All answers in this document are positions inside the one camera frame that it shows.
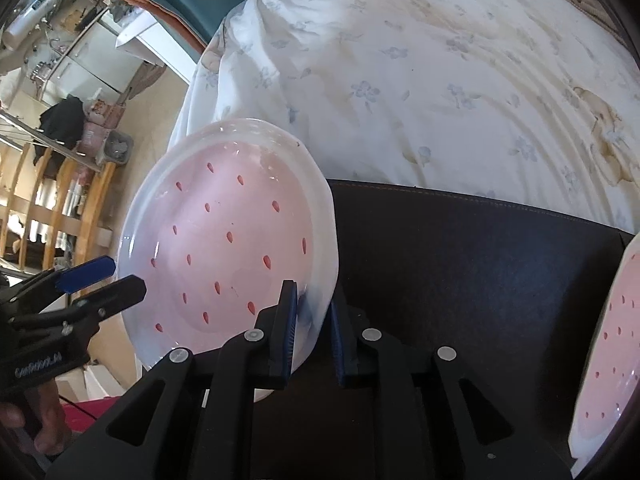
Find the black leather mat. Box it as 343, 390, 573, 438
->
252, 178, 636, 480

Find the chrome metal tube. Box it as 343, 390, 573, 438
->
0, 112, 101, 161

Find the grey bin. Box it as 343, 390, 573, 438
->
102, 130, 135, 165

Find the person's left hand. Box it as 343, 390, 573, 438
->
0, 380, 69, 457

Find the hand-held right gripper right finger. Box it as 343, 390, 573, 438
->
327, 300, 573, 480

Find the red cloth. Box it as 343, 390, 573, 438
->
60, 395, 123, 433

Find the wooden rack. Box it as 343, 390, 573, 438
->
0, 145, 117, 271

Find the pink printed box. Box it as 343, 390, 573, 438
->
82, 100, 126, 161

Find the black cloth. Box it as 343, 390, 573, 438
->
39, 95, 86, 153

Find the pink strawberry-print plate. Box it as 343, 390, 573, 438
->
116, 118, 341, 403
567, 232, 640, 478

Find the white water heater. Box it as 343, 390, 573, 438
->
2, 0, 76, 51

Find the bed with white sheet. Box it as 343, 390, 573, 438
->
170, 0, 640, 236

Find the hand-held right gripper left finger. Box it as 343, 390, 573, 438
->
47, 280, 301, 480

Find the white kitchen cabinet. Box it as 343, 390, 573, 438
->
40, 22, 146, 106

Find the white nightstand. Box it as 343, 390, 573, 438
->
116, 10, 201, 86

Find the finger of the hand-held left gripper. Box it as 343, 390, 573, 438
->
9, 274, 147, 343
10, 255, 117, 308

